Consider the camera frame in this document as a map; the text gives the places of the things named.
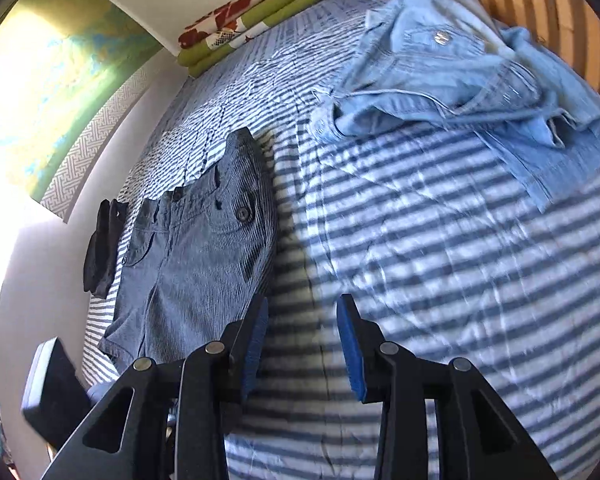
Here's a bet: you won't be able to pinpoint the light blue denim jacket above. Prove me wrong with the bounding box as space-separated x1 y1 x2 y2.
310 0 600 213

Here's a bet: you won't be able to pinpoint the grey buttoned shorts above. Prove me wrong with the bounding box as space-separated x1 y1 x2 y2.
98 127 278 368

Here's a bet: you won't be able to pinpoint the red floral folded blanket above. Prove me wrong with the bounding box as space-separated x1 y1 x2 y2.
177 0 313 47

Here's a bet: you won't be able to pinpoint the landscape painting wall scroll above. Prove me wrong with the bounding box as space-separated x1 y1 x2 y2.
0 0 163 223

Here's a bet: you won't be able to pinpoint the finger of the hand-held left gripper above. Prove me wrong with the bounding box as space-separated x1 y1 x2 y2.
21 337 93 448

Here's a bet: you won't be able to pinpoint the blue white striped quilt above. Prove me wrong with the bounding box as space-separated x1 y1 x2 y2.
82 0 600 480

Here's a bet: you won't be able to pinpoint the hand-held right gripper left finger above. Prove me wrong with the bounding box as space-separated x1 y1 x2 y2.
40 294 271 480

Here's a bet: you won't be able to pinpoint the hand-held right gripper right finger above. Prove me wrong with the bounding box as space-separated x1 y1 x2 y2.
336 293 561 480

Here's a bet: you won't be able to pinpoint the black folded garment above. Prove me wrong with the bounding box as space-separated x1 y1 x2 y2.
82 199 130 297

